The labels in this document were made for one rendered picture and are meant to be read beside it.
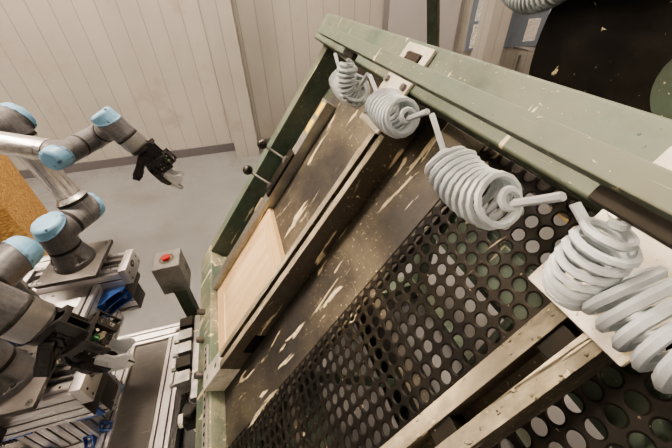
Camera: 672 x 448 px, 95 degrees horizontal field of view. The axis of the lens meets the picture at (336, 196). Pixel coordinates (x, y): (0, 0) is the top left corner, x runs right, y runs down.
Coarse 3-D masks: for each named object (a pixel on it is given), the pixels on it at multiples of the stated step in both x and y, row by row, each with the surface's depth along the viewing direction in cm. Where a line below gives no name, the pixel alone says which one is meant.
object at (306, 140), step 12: (324, 108) 106; (324, 120) 108; (312, 132) 109; (300, 144) 111; (312, 144) 112; (300, 156) 113; (288, 168) 114; (288, 180) 117; (276, 192) 118; (264, 204) 120; (252, 216) 126; (252, 228) 124; (240, 240) 128; (240, 252) 129; (228, 264) 131; (216, 276) 138; (216, 288) 137
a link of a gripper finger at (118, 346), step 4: (112, 340) 68; (116, 340) 68; (120, 340) 68; (124, 340) 68; (128, 340) 69; (132, 340) 69; (112, 344) 68; (116, 344) 68; (120, 344) 69; (124, 344) 69; (128, 344) 69; (132, 344) 70; (112, 348) 68; (116, 348) 69; (120, 348) 69; (124, 348) 70; (128, 348) 70; (108, 352) 68; (112, 352) 68; (116, 352) 69; (120, 352) 69; (124, 352) 70; (128, 352) 71; (132, 356) 71; (128, 360) 70; (132, 360) 71
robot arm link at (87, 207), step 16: (0, 112) 108; (16, 112) 112; (0, 128) 107; (16, 128) 112; (32, 128) 117; (32, 160) 117; (48, 176) 122; (64, 176) 126; (64, 192) 126; (80, 192) 131; (64, 208) 127; (80, 208) 130; (96, 208) 135
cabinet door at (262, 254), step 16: (272, 224) 113; (256, 240) 121; (272, 240) 109; (240, 256) 128; (256, 256) 116; (272, 256) 105; (240, 272) 124; (256, 272) 112; (272, 272) 102; (224, 288) 131; (240, 288) 118; (256, 288) 107; (224, 304) 126; (240, 304) 114; (224, 320) 120; (240, 320) 109; (224, 336) 115
